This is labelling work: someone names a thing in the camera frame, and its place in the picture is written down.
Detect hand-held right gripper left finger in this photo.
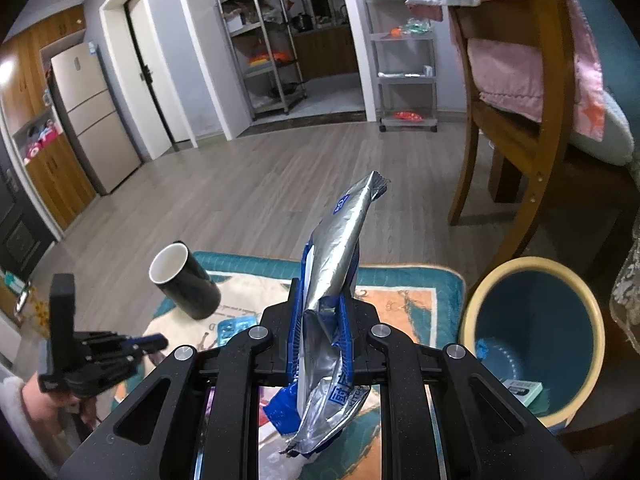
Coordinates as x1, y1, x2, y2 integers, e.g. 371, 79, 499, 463
57, 280, 306, 480

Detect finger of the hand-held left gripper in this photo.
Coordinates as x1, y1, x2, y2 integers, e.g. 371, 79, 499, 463
84, 349, 144, 367
81, 331, 169, 352

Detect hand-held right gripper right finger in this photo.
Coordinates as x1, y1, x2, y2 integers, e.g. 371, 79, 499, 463
337, 292, 586, 480

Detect silver blue snack wrapper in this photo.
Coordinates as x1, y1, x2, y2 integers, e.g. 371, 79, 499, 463
263, 171, 391, 456

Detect blue bin with yellow rim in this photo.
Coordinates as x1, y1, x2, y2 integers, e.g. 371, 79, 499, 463
458, 257, 606, 435

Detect person's left forearm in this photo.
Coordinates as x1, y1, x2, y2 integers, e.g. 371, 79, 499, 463
0, 362, 66, 477

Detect person's left hand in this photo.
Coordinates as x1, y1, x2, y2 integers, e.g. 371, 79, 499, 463
22, 375, 98, 432

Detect cardboard boxes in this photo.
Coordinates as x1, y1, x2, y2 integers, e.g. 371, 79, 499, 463
0, 270, 51, 343

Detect teal blister pack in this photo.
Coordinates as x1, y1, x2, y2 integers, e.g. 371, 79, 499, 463
216, 316, 261, 348

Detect teal orange printed mat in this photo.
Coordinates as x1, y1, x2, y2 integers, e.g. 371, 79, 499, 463
125, 251, 468, 480

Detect black mug white inside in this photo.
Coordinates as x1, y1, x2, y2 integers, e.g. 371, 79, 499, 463
149, 242, 222, 321

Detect teal small box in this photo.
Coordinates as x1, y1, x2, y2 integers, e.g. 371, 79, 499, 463
500, 379, 544, 409

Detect beige refrigerator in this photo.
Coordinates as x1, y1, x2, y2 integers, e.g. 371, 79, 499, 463
50, 42, 143, 196

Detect white trolley rack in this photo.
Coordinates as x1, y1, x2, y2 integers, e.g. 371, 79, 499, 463
362, 0, 441, 133

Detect wooden kitchen cabinet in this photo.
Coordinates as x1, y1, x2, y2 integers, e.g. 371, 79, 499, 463
292, 25, 361, 81

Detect metal shelf rack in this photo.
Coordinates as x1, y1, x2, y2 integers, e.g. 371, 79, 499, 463
216, 0, 307, 121

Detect wooden chair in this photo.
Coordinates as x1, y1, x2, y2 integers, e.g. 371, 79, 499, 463
447, 0, 640, 281

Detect pink cushion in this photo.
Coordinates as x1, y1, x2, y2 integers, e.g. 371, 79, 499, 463
467, 37, 546, 123

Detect white round cushion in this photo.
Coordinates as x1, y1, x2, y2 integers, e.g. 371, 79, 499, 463
565, 85, 635, 166

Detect pink patterned quilt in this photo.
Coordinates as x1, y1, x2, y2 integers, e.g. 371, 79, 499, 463
562, 0, 607, 142

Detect wooden wall cabinet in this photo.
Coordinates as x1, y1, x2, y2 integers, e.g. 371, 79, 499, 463
0, 5, 97, 233

